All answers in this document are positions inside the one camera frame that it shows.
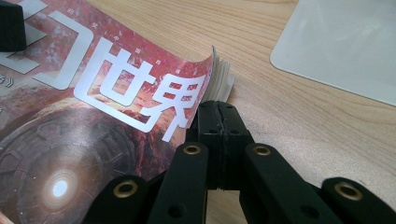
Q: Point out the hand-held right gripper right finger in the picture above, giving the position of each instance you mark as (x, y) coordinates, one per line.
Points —
(264, 174)

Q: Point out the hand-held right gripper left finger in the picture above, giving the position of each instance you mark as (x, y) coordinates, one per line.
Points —
(193, 168)

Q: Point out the red science fiction magazine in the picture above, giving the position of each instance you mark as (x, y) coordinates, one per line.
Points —
(93, 124)

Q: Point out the grey expandable metal book rack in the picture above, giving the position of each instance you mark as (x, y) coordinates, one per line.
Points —
(342, 46)

